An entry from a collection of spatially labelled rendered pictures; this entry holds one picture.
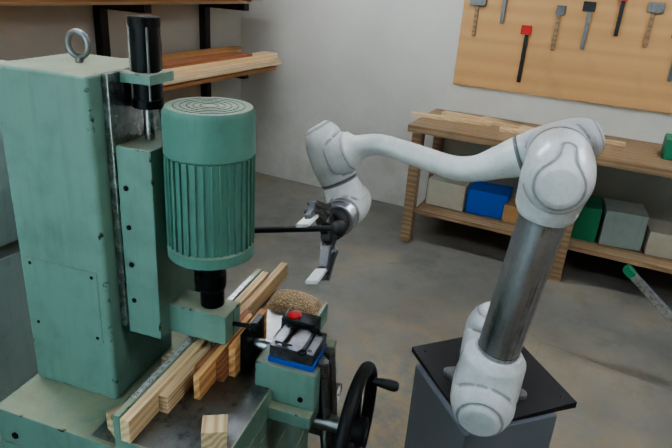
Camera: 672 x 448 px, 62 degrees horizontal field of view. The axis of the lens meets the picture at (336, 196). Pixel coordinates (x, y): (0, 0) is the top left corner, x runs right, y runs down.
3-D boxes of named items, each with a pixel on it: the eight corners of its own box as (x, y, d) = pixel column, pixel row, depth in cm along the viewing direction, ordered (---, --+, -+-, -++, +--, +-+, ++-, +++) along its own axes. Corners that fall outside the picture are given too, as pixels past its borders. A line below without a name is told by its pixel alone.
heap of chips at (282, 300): (313, 320, 142) (314, 307, 141) (262, 308, 146) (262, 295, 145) (324, 302, 150) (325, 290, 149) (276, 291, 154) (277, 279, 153)
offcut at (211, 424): (227, 448, 102) (226, 431, 101) (201, 449, 102) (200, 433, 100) (227, 430, 106) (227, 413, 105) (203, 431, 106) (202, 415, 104)
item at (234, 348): (235, 377, 120) (235, 348, 117) (228, 375, 121) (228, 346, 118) (266, 336, 135) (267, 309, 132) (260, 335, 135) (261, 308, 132)
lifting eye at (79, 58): (89, 64, 111) (86, 30, 108) (64, 61, 112) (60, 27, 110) (94, 63, 112) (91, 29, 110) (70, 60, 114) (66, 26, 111)
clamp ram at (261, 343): (271, 378, 120) (272, 343, 117) (239, 369, 122) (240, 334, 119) (287, 354, 128) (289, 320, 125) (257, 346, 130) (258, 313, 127)
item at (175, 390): (168, 414, 109) (167, 397, 108) (159, 411, 110) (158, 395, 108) (287, 275, 163) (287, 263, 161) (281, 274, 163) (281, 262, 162)
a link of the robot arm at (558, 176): (510, 398, 153) (503, 461, 134) (451, 378, 157) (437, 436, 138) (608, 133, 120) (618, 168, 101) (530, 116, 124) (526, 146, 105)
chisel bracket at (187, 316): (225, 351, 120) (225, 318, 117) (168, 336, 124) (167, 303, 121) (241, 333, 127) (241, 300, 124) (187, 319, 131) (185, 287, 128)
